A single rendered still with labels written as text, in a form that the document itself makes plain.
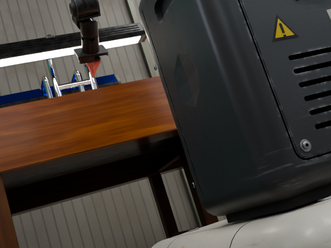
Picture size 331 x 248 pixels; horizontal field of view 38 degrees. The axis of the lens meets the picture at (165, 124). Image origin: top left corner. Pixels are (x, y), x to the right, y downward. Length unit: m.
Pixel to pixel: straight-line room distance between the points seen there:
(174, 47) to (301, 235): 0.35
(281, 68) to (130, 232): 2.91
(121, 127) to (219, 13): 0.91
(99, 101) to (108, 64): 2.25
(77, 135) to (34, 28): 2.40
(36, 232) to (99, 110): 1.99
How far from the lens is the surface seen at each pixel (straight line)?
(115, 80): 2.46
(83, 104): 1.48
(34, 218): 3.39
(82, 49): 1.61
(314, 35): 0.67
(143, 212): 3.49
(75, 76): 2.35
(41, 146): 1.43
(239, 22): 0.62
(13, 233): 1.40
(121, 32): 1.94
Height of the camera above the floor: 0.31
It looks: 11 degrees up
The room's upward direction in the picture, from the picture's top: 18 degrees counter-clockwise
